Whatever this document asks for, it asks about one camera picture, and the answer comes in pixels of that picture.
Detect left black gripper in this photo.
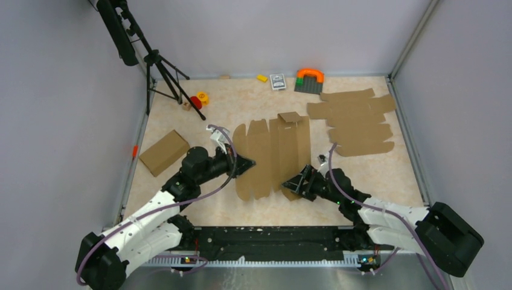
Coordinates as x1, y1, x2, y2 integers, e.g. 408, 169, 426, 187
196, 143, 256, 185

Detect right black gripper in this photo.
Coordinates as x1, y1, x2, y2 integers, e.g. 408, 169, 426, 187
281, 164, 342, 205

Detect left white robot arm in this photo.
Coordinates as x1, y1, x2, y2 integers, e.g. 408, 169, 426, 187
75, 144, 256, 289

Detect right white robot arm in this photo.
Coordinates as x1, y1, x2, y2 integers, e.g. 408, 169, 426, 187
282, 165, 484, 277

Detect folded brown cardboard box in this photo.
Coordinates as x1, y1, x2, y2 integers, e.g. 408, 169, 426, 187
139, 130, 190, 177

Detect red round disc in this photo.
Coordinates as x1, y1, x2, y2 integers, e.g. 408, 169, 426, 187
190, 96, 203, 110

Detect yellow round disc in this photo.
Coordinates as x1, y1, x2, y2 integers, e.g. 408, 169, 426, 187
196, 91, 210, 106

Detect stack of flat cardboard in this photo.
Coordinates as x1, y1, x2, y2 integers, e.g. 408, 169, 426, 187
306, 88, 396, 157

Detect yellow toy block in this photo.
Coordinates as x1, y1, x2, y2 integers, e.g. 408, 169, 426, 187
257, 74, 268, 83

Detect playing card deck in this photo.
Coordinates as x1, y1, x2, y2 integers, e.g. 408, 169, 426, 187
269, 74, 287, 91

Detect dark grey building plate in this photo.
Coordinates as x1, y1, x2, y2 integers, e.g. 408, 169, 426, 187
294, 76, 323, 95

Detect orange U-shaped toy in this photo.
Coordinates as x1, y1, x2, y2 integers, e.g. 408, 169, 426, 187
296, 68, 324, 83

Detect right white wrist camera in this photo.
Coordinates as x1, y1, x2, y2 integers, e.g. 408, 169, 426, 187
317, 152, 330, 176

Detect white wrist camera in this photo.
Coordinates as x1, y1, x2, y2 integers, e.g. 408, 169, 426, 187
206, 124, 230, 153
317, 152, 330, 176

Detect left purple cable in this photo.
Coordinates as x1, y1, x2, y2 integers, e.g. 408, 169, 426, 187
75, 124, 238, 287

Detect purple cable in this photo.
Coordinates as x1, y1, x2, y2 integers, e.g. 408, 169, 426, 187
328, 143, 451, 290
75, 124, 238, 287

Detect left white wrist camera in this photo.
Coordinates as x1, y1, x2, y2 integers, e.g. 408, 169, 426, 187
206, 124, 230, 153

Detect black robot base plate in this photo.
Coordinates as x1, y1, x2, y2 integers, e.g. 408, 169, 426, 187
169, 226, 393, 262

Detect orange clip on frame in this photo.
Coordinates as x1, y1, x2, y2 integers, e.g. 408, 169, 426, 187
132, 145, 138, 159

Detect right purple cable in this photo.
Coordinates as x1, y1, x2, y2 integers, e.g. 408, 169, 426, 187
328, 143, 451, 290

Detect black camera tripod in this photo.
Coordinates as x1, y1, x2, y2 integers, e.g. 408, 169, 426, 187
89, 0, 206, 121

